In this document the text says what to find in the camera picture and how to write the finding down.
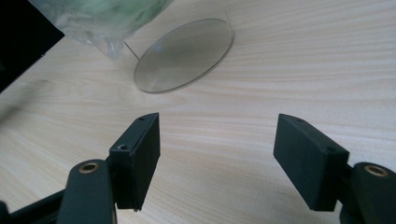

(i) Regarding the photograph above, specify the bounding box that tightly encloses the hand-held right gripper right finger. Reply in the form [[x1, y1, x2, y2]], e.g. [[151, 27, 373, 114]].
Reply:
[[273, 113, 350, 213]]

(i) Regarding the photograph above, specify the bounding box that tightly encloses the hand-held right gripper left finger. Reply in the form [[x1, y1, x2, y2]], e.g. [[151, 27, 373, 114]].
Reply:
[[108, 112, 162, 212]]

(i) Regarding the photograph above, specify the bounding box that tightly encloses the round clear glass disc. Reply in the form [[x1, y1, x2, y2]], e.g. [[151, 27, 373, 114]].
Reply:
[[133, 18, 235, 94]]

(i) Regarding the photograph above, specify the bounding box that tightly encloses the clear bag with green contents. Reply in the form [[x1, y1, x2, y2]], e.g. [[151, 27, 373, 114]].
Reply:
[[28, 0, 176, 61]]

